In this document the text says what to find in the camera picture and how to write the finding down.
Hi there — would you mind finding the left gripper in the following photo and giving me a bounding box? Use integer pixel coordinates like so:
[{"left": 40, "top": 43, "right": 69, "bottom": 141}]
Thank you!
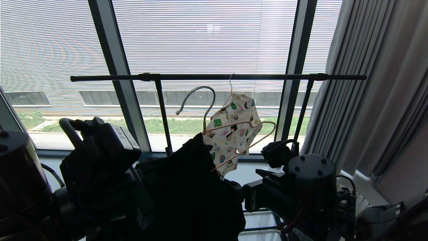
[{"left": 67, "top": 171, "right": 156, "bottom": 235}]

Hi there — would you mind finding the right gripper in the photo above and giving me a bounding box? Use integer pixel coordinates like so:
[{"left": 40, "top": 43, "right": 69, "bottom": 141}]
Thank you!
[{"left": 242, "top": 171, "right": 295, "bottom": 215}]

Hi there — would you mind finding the cream printed garment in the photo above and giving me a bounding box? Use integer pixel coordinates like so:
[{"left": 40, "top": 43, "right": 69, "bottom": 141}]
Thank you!
[{"left": 202, "top": 94, "right": 263, "bottom": 179}]

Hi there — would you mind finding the pink clothes hanger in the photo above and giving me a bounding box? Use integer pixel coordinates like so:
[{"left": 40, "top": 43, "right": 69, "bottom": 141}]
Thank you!
[
  {"left": 176, "top": 86, "right": 277, "bottom": 172},
  {"left": 221, "top": 74, "right": 258, "bottom": 107}
]

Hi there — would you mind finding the black garment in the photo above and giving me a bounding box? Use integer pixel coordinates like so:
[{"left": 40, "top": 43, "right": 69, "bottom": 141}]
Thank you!
[{"left": 135, "top": 133, "right": 246, "bottom": 241}]

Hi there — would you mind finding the white laundry basket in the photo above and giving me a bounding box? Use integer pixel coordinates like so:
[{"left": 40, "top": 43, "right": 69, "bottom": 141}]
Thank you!
[{"left": 336, "top": 183, "right": 371, "bottom": 218}]

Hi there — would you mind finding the black clothes rack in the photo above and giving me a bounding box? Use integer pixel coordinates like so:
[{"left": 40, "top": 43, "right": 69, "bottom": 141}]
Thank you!
[{"left": 70, "top": 73, "right": 367, "bottom": 235}]

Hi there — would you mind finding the beige curtain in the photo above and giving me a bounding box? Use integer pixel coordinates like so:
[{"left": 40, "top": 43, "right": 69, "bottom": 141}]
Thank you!
[{"left": 301, "top": 0, "right": 428, "bottom": 178}]

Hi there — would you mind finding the window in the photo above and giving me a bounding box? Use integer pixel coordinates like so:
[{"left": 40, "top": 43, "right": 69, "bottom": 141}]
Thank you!
[{"left": 0, "top": 0, "right": 343, "bottom": 163}]

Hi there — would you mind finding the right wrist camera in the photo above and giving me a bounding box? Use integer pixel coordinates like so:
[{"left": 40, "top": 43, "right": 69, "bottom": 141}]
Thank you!
[{"left": 261, "top": 141, "right": 296, "bottom": 169}]

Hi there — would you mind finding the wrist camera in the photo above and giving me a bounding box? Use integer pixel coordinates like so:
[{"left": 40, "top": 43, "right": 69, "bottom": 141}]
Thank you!
[
  {"left": 60, "top": 117, "right": 141, "bottom": 183},
  {"left": 261, "top": 141, "right": 296, "bottom": 169}
]

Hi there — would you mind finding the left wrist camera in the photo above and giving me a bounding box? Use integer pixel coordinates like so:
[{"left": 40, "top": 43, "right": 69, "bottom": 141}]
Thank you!
[{"left": 60, "top": 117, "right": 141, "bottom": 183}]

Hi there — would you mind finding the black cable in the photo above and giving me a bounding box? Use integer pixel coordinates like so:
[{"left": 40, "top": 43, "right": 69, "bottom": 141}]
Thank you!
[
  {"left": 40, "top": 163, "right": 66, "bottom": 188},
  {"left": 267, "top": 139, "right": 300, "bottom": 156},
  {"left": 59, "top": 118, "right": 86, "bottom": 151}
]

